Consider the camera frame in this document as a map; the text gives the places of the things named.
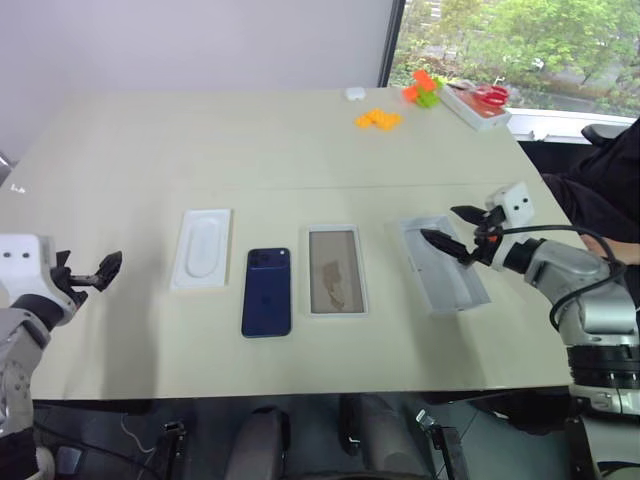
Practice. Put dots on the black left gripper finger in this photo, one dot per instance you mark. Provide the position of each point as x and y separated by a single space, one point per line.
63 261
107 270

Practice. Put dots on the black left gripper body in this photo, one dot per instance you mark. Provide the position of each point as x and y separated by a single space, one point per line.
67 290

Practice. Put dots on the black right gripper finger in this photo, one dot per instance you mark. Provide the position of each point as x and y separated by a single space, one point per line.
447 246
470 215

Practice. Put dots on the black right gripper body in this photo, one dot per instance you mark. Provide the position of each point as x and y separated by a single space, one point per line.
486 240

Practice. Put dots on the white phone box lid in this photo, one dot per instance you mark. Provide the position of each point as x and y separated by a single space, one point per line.
445 280

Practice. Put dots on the white moulded box insert tray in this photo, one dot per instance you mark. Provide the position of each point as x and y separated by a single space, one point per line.
202 250

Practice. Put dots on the white phone box base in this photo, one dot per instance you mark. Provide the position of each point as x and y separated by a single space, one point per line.
336 272

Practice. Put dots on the dark blue smartphone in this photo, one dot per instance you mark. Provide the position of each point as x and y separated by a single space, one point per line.
266 292

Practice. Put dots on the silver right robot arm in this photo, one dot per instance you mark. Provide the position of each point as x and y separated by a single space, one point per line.
595 295

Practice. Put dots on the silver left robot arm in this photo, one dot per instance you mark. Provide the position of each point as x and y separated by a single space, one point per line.
20 320

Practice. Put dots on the person's bare hand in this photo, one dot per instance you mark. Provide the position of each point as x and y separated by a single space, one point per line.
595 243

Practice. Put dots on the white tray with red scissors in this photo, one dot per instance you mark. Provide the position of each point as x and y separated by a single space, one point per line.
475 112

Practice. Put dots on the green toy block piece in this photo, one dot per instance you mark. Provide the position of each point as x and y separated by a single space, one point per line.
430 97

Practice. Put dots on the white window sill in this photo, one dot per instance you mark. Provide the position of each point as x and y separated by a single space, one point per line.
560 125

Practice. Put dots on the yellow-orange toy block cluster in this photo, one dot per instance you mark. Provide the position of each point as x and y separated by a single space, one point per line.
379 120

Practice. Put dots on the person in black clothing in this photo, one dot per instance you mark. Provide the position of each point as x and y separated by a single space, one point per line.
605 180

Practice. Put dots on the orange toy block piece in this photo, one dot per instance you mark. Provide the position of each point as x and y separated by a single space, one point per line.
422 82

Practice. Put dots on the black chair armrest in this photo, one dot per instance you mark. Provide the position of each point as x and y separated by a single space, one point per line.
600 132

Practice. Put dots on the white earbuds case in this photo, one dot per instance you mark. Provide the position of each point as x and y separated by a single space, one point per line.
355 94

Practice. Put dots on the dark rounded shape under table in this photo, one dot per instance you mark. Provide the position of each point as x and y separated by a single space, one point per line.
262 445
385 440

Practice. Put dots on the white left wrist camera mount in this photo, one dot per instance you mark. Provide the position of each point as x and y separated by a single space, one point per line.
22 267

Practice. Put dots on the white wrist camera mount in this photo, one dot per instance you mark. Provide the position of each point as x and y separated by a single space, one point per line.
22 267
515 202

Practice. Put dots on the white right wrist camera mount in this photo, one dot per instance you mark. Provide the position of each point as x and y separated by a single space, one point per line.
515 202

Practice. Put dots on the dark window frame post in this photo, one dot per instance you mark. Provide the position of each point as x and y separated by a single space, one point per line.
391 42

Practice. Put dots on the black metal bracket under table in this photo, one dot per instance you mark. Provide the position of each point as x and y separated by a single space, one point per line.
442 445
172 450

